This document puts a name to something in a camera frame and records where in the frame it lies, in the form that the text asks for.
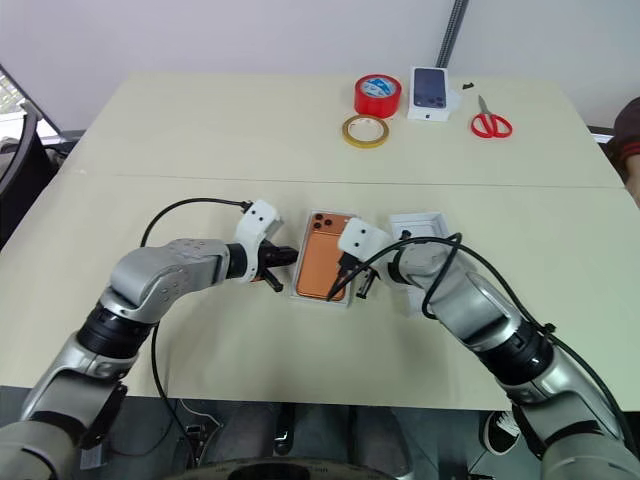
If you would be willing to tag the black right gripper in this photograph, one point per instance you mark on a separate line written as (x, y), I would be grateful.
(361, 267)

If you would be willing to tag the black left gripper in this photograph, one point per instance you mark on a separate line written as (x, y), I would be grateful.
(269, 256)

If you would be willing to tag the orange smartphone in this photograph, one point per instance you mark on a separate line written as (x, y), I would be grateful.
(320, 260)

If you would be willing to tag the dark rounded robot base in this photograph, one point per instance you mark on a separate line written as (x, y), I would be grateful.
(300, 470)

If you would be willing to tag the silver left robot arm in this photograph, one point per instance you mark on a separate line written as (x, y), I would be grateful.
(165, 280)

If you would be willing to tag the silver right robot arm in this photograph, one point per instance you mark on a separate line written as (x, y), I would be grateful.
(480, 310)

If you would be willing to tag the white phone box lid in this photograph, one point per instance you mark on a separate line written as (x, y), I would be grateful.
(422, 225)

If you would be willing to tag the white box with blue phone print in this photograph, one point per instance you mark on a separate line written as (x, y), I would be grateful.
(429, 92)

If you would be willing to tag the yellow tape roll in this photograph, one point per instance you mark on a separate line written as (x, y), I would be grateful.
(366, 142)

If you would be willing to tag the red tape roll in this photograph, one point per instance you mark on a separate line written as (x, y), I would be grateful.
(377, 97)

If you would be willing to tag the black and white shoe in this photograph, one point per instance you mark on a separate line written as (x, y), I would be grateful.
(501, 432)

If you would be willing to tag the small black clip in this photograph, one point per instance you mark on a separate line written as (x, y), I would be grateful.
(468, 85)

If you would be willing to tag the black office chair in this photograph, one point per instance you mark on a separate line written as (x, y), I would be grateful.
(20, 165)

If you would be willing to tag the person in dark red shirt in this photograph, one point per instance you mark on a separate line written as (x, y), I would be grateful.
(627, 145)

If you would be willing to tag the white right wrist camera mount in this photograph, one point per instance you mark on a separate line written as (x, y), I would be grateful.
(362, 239)

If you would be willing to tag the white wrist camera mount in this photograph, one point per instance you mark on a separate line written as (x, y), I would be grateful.
(362, 239)
(257, 220)

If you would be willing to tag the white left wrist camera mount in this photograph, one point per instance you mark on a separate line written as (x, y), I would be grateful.
(257, 220)

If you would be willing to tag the grey perforated metal post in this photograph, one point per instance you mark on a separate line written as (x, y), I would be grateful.
(452, 30)

